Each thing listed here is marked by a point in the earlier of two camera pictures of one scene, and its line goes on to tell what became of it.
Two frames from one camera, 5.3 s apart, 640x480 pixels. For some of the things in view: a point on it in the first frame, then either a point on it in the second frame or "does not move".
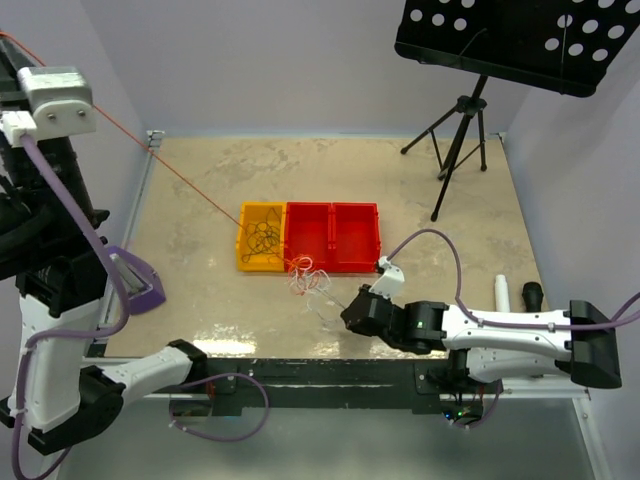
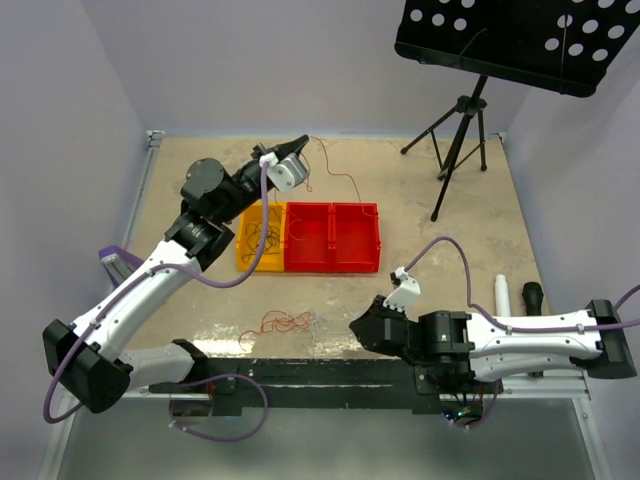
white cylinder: x=501 y=294 does not move
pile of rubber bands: x=305 y=280 to x=318 y=324
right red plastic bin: x=355 y=244 does not move
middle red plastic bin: x=309 y=232 does not move
